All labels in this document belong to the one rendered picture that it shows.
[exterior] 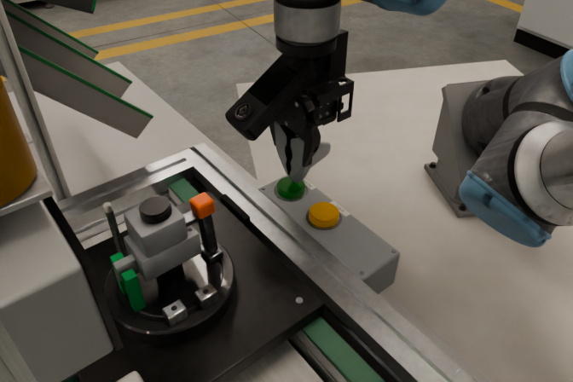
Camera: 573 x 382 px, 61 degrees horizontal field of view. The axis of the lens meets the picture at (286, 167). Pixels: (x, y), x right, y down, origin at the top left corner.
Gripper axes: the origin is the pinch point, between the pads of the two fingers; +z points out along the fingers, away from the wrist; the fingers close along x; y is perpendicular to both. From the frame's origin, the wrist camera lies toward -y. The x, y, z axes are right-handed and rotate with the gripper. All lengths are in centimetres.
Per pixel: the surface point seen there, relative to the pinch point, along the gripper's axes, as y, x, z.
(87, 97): -18.1, 22.5, -8.8
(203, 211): -17.0, -6.8, -8.3
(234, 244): -12.5, -4.4, 1.6
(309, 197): 1.1, -2.6, 2.7
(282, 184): -1.0, 0.7, 1.4
